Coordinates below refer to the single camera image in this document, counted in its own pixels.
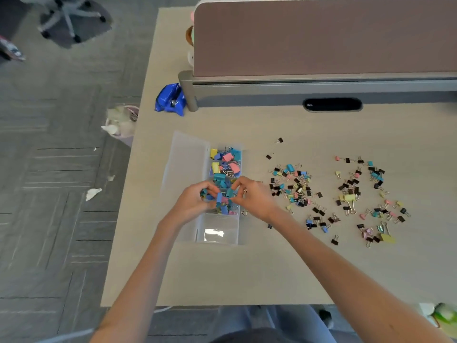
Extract person's shoe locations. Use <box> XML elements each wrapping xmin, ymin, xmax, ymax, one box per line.
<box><xmin>319</xmin><ymin>309</ymin><xmax>335</xmax><ymax>330</ymax></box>

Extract grey partition base rail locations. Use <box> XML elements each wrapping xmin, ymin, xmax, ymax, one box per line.
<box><xmin>178</xmin><ymin>70</ymin><xmax>457</xmax><ymax>112</ymax></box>

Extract person's left forearm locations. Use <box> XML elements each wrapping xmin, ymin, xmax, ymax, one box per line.
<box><xmin>89</xmin><ymin>210</ymin><xmax>187</xmax><ymax>343</ymax></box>

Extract waste bin with paper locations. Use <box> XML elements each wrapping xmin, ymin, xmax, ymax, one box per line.
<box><xmin>101</xmin><ymin>104</ymin><xmax>140</xmax><ymax>148</ymax></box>

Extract grey office chair base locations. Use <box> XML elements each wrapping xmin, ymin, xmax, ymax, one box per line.
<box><xmin>15</xmin><ymin>0</ymin><xmax>108</xmax><ymax>44</ymax></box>

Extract large yellow binder clip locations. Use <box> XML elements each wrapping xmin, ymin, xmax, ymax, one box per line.
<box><xmin>343</xmin><ymin>194</ymin><xmax>358</xmax><ymax>215</ymax></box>
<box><xmin>379</xmin><ymin>221</ymin><xmax>397</xmax><ymax>245</ymax></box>

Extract black oval cable grommet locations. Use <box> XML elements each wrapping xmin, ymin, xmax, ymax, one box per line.
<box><xmin>302</xmin><ymin>97</ymin><xmax>363</xmax><ymax>112</ymax></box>

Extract plush toys behind partition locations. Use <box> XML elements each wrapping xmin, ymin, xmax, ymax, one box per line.
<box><xmin>184</xmin><ymin>10</ymin><xmax>195</xmax><ymax>68</ymax></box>

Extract green and white object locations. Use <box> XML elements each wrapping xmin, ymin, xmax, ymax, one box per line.
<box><xmin>419</xmin><ymin>302</ymin><xmax>457</xmax><ymax>330</ymax></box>

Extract scattered small binder clips group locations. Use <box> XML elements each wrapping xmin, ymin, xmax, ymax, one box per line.
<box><xmin>266</xmin><ymin>137</ymin><xmax>412</xmax><ymax>249</ymax></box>

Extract pile of colourful binder clips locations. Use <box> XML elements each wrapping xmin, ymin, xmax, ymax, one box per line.
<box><xmin>200</xmin><ymin>146</ymin><xmax>243</xmax><ymax>216</ymax></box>

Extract blue plastic bag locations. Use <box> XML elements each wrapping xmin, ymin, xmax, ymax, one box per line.
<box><xmin>154</xmin><ymin>83</ymin><xmax>187</xmax><ymax>117</ymax></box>

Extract person's blue jeans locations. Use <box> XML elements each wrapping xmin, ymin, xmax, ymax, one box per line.
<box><xmin>210</xmin><ymin>305</ymin><xmax>338</xmax><ymax>343</ymax></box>

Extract brown desk partition panel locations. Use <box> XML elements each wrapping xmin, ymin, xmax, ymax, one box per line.
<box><xmin>192</xmin><ymin>0</ymin><xmax>457</xmax><ymax>78</ymax></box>

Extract person's left hand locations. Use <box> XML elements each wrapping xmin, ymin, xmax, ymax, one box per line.
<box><xmin>167</xmin><ymin>182</ymin><xmax>222</xmax><ymax>228</ymax></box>

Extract person's right hand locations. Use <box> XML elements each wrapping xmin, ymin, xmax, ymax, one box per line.
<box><xmin>230</xmin><ymin>176</ymin><xmax>285</xmax><ymax>225</ymax></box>

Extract clear plastic storage box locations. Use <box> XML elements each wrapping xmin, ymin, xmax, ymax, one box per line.
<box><xmin>159</xmin><ymin>131</ymin><xmax>244</xmax><ymax>246</ymax></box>

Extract person's right forearm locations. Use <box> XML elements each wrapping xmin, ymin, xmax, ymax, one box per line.
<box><xmin>267</xmin><ymin>210</ymin><xmax>451</xmax><ymax>343</ymax></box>

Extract colourful packet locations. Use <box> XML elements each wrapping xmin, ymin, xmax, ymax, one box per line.
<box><xmin>0</xmin><ymin>35</ymin><xmax>26</xmax><ymax>62</ymax></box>

